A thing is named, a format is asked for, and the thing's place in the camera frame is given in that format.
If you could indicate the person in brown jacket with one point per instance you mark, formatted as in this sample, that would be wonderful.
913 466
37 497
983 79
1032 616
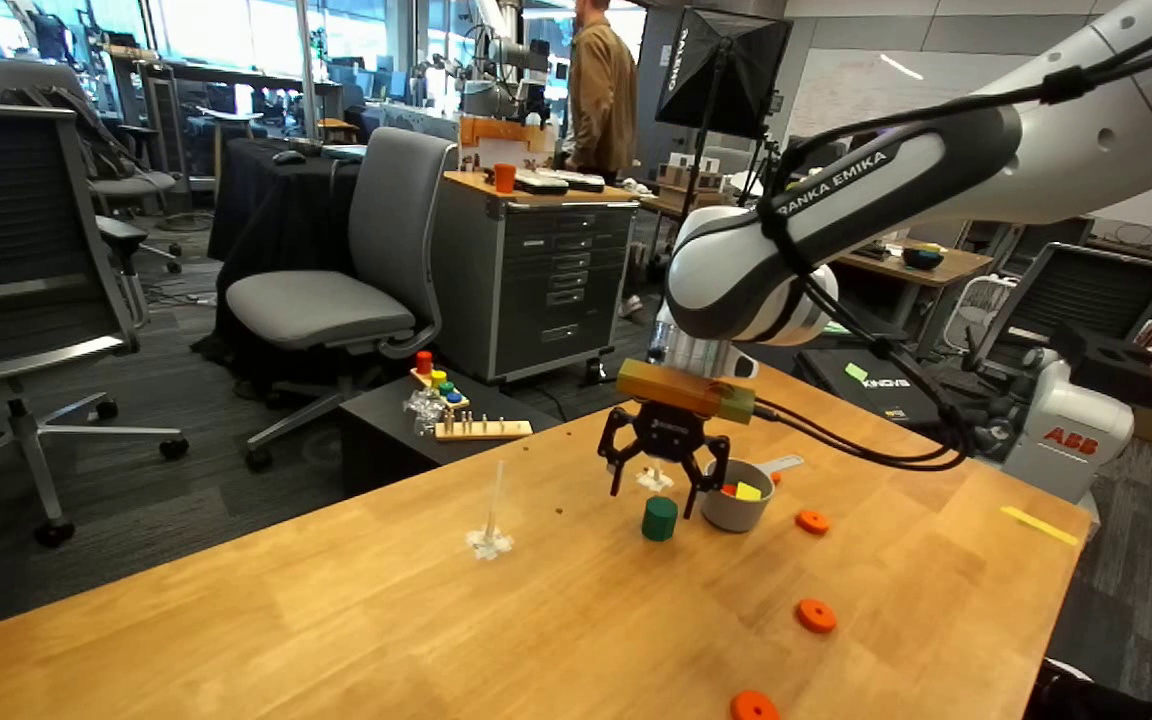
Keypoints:
602 95

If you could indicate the black bag with green sticker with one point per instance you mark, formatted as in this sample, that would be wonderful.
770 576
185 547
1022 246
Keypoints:
869 380

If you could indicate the wooden peg bar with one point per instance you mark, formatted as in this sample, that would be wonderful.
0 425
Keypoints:
482 428

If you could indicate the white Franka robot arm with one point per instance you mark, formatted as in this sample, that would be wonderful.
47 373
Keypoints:
736 284

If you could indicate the gray drawer cabinet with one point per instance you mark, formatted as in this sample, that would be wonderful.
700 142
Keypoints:
522 284

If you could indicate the wooden background desk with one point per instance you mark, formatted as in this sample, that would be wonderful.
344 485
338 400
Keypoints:
928 269

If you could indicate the dark tilted monitor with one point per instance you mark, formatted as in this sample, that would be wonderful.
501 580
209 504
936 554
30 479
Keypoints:
1081 302

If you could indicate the clear plastic peg stand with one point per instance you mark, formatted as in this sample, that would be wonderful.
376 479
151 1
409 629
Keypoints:
656 480

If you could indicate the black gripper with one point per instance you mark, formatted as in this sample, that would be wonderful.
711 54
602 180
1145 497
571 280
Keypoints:
671 435

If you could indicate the gray office chair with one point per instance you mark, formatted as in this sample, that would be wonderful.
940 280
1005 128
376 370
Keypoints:
399 213

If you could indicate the green cylinder block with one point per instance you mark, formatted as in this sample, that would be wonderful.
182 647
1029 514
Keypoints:
656 521

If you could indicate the yellow cube block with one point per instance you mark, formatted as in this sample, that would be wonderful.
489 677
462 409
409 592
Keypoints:
744 489

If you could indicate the orange box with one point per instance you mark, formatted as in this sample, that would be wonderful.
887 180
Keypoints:
501 132

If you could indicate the crumpled clear plastic bag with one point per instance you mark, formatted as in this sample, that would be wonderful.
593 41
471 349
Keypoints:
421 414

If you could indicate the yellow tape strip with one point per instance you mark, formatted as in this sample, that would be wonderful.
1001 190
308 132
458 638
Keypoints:
1041 527

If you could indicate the colourful stacking toy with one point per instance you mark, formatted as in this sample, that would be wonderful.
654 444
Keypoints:
435 386

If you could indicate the small orange cup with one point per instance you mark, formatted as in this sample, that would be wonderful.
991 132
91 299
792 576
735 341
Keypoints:
507 176

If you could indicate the white ABB robot base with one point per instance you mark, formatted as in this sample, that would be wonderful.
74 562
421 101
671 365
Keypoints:
1061 442

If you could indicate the orange disc with hole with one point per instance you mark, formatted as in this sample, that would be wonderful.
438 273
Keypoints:
754 705
813 521
817 613

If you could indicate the clear wine glass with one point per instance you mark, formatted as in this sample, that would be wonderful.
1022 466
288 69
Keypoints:
489 543

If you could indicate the low black side table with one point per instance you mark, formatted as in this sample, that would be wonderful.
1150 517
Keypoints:
376 435

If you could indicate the black mesh office chair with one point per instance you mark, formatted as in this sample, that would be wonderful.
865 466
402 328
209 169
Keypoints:
0 226

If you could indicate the black softbox shade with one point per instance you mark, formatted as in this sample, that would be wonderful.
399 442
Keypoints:
731 83

